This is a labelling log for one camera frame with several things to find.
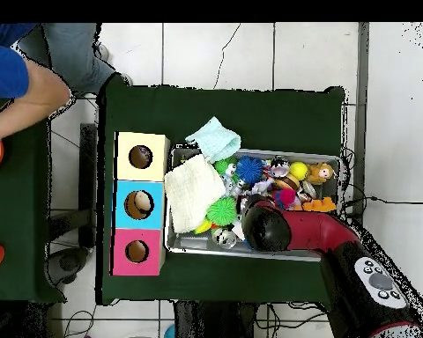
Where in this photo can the cream waffle cloth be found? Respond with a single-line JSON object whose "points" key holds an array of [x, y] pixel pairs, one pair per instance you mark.
{"points": [[194, 193]]}

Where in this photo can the mint green waffle cloth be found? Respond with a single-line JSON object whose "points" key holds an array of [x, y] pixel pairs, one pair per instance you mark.
{"points": [[215, 141]]}

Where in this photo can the person's forearm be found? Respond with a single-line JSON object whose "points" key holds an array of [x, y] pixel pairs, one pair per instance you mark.
{"points": [[28, 111]]}

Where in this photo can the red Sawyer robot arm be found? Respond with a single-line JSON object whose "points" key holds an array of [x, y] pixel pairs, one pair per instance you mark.
{"points": [[317, 229]]}

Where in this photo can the shallow clear mesh bin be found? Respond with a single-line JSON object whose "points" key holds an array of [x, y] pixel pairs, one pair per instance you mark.
{"points": [[197, 244]]}

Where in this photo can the wooden box with three holes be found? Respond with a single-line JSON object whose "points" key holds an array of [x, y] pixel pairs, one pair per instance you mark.
{"points": [[127, 172]]}

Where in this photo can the green spiky ball with eyes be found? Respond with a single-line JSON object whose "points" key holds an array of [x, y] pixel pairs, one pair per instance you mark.
{"points": [[222, 165]]}

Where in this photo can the green spiky rubber ball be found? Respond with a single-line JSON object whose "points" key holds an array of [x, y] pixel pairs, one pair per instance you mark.
{"points": [[222, 211]]}

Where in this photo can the blue spiky rubber ball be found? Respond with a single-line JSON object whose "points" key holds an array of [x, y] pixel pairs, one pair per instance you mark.
{"points": [[249, 169]]}

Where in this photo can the crushed silver can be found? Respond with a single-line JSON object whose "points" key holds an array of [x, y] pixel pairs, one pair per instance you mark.
{"points": [[225, 237]]}

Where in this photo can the crushed black red can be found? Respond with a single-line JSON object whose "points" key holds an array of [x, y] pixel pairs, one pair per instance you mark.
{"points": [[279, 166]]}

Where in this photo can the pink spiky rubber ball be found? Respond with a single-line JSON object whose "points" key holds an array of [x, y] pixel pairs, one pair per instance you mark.
{"points": [[287, 197]]}

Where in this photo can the dark green table cloth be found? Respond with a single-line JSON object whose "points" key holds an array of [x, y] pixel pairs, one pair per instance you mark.
{"points": [[215, 105], [14, 211]]}

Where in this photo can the yellow ball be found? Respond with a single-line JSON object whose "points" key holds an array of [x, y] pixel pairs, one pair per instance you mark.
{"points": [[298, 170]]}

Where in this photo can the brown plush monkey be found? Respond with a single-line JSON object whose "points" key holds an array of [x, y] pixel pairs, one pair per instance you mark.
{"points": [[320, 172]]}

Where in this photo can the orange plastic toy block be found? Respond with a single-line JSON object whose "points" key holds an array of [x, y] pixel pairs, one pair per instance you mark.
{"points": [[320, 205]]}

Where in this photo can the black upright panel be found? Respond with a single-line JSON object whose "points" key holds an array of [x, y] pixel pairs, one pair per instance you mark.
{"points": [[88, 176]]}

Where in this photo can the light blue round object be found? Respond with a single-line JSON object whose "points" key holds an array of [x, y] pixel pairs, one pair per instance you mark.
{"points": [[169, 333]]}

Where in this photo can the grey rounded object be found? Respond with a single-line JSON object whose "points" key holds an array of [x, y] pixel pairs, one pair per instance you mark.
{"points": [[68, 262]]}

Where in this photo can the person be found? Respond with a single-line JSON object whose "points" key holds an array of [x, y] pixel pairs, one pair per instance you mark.
{"points": [[74, 52]]}

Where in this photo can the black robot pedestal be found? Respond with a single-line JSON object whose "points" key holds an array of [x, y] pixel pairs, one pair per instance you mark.
{"points": [[215, 324]]}

